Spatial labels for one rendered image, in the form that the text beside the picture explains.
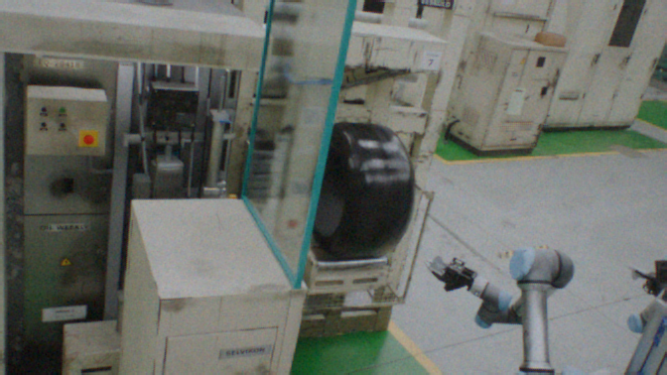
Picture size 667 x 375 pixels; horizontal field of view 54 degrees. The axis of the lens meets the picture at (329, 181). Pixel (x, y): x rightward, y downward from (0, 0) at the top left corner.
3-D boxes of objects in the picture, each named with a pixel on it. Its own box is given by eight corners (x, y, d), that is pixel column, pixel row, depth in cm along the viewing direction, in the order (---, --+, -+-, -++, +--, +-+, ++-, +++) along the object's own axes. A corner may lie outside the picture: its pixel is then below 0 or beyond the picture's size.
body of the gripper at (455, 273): (453, 255, 260) (480, 270, 256) (447, 268, 266) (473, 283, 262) (445, 267, 255) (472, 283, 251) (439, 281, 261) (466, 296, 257)
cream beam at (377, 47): (314, 65, 260) (320, 29, 254) (293, 49, 281) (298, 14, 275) (441, 75, 285) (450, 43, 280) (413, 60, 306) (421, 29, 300)
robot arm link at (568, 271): (584, 245, 234) (520, 307, 271) (556, 243, 231) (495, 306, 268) (594, 274, 227) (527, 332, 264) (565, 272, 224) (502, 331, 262)
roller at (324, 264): (314, 268, 261) (312, 257, 263) (310, 272, 265) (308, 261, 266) (390, 264, 276) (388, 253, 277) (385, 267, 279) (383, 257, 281)
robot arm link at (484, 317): (501, 330, 262) (511, 312, 256) (475, 329, 260) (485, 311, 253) (495, 315, 268) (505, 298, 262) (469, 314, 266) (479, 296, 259)
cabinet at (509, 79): (479, 158, 708) (513, 45, 660) (445, 138, 752) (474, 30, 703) (536, 155, 757) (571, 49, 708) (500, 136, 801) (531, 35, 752)
